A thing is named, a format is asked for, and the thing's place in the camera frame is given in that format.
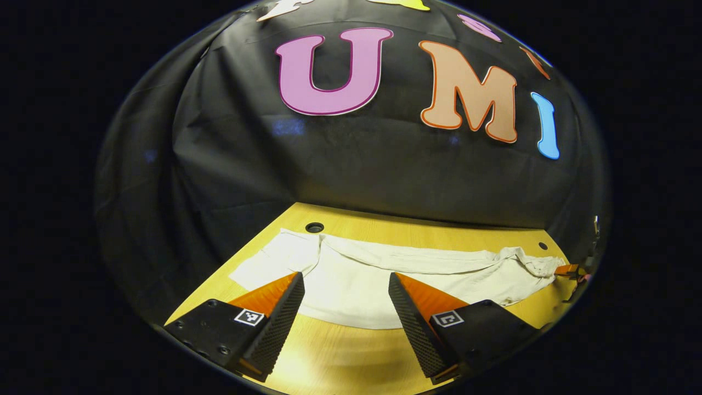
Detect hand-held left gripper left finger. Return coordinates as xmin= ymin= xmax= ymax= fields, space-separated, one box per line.
xmin=163 ymin=271 xmax=306 ymax=383

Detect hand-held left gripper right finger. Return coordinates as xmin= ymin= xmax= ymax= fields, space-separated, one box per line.
xmin=388 ymin=272 xmax=542 ymax=386

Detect white jeans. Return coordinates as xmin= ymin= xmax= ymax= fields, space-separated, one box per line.
xmin=229 ymin=228 xmax=565 ymax=330

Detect black backdrop cloth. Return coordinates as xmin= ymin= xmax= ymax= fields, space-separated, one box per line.
xmin=93 ymin=0 xmax=612 ymax=324

